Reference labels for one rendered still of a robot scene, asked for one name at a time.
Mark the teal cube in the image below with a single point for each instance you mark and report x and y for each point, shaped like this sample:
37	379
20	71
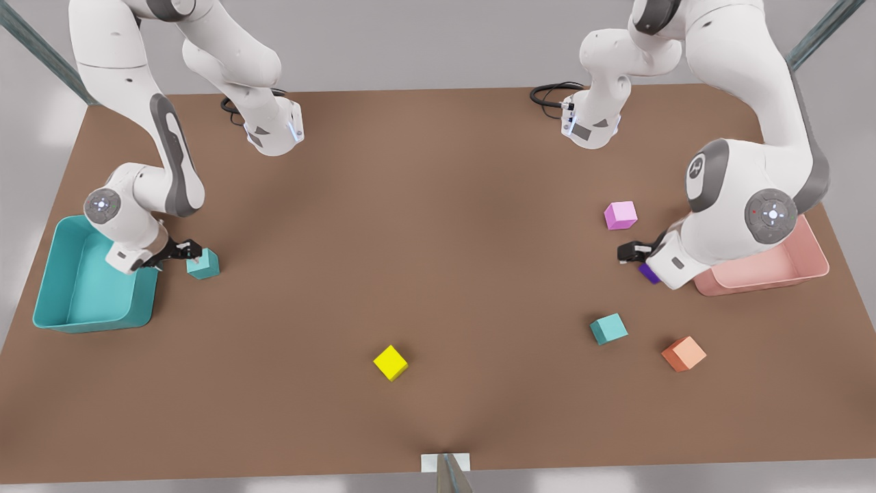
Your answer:
204	264
608	329

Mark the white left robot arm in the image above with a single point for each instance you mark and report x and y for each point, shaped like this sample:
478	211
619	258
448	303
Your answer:
746	171

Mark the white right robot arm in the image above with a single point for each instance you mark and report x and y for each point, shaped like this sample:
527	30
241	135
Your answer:
164	123

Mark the purple cube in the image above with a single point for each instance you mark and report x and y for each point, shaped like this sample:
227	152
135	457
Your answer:
649	274

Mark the pink cube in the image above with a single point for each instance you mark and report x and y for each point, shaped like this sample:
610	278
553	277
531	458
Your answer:
621	215

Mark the teal bin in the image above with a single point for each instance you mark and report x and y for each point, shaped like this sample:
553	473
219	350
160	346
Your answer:
89	287

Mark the orange cube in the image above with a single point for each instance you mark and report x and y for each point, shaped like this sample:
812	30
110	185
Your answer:
684	353

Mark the pink bin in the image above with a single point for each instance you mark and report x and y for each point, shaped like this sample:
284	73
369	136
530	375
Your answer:
773	267

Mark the yellow cube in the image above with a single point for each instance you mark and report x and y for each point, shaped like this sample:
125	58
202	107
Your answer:
390	362

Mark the silver frame post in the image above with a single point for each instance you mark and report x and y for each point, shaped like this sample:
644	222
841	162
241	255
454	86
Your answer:
41	48
821	31
448	472

